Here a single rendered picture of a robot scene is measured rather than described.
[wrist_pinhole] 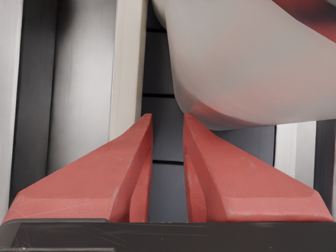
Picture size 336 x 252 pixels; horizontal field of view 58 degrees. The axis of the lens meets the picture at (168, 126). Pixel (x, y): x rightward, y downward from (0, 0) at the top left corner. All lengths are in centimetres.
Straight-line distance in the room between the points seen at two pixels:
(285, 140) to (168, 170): 7
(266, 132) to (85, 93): 13
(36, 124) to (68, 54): 6
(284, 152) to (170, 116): 7
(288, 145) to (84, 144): 14
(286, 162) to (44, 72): 17
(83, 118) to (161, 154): 8
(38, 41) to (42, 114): 5
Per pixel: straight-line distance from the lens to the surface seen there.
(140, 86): 15
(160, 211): 18
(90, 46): 24
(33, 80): 22
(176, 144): 18
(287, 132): 19
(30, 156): 22
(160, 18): 17
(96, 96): 24
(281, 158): 19
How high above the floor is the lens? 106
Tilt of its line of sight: 87 degrees down
